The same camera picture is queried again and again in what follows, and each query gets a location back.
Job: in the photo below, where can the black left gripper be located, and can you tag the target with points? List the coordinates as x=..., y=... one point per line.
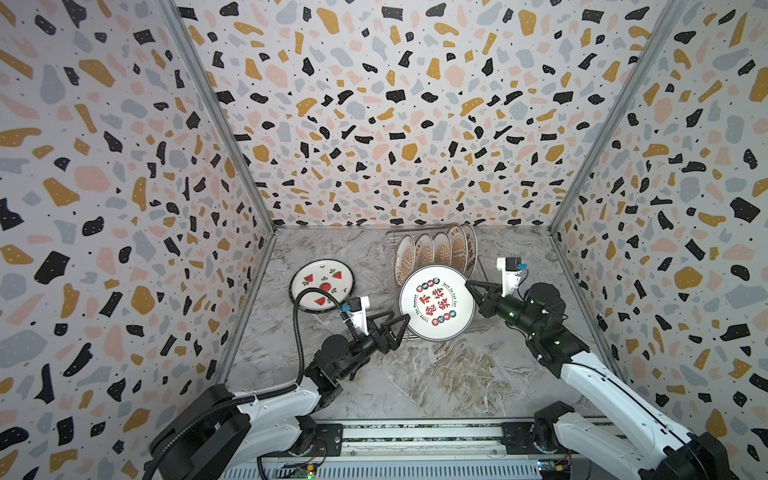
x=380, y=342

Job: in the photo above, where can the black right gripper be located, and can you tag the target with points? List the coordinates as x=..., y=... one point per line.
x=495, y=303

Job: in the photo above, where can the white plate red characters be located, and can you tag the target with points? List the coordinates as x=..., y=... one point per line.
x=438, y=302

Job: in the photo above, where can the watermelon pattern plate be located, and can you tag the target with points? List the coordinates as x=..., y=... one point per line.
x=332, y=276

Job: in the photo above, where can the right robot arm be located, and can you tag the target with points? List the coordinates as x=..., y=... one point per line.
x=652, y=445

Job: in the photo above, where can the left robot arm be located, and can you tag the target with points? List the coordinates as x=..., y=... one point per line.
x=221, y=429

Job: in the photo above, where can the patterned plate rack rear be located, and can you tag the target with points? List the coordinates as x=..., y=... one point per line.
x=471, y=249

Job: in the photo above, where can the patterned plate in rack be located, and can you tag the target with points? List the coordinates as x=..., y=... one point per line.
x=458, y=246

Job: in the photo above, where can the orange sunburst plate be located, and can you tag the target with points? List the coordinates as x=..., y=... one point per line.
x=404, y=259

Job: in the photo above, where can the white plate red rim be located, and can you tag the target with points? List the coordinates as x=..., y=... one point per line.
x=424, y=251

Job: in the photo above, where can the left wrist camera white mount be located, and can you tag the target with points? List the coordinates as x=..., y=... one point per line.
x=354, y=313

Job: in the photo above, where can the wire dish rack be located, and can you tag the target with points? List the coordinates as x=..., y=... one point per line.
x=442, y=256

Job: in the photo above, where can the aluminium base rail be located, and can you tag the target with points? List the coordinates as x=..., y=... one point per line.
x=522, y=448

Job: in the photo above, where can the aluminium corner post left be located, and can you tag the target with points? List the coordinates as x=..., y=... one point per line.
x=168, y=11

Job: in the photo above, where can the aluminium corner post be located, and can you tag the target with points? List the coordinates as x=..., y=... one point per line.
x=168, y=11
x=663, y=28

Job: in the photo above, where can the aluminium corner post right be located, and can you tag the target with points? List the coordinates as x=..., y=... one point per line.
x=663, y=28

